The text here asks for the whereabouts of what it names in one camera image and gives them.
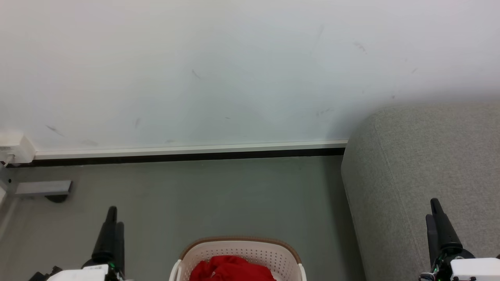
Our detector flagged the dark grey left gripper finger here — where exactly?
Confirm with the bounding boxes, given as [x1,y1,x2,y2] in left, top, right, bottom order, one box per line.
[114,222,125,274]
[92,206,118,263]

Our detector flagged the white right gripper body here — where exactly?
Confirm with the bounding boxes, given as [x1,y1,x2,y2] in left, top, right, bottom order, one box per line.
[419,250,500,281]

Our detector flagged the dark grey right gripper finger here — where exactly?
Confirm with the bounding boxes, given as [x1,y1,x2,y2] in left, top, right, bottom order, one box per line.
[425,213,444,268]
[430,198,464,254]

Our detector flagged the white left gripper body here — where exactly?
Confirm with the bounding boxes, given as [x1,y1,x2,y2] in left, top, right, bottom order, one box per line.
[29,264,126,281]

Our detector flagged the red and white shorts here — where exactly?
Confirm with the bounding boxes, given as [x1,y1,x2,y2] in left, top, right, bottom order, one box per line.
[189,255,277,281]

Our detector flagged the grey fabric sofa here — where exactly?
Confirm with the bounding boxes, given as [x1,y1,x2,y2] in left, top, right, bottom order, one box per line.
[341,102,500,281]

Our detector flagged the grey metal furniture foot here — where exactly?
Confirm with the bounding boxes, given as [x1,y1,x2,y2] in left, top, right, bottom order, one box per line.
[15,180,73,197]

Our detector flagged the white skirting strip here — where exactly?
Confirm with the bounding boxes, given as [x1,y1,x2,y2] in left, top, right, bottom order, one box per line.
[34,139,349,161]

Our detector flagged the cream perforated laundry basket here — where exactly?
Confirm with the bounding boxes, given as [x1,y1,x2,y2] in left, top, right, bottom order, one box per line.
[169,236,307,281]

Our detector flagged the white wall socket box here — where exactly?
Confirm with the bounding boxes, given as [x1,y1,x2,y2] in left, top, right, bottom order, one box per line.
[0,133,36,165]

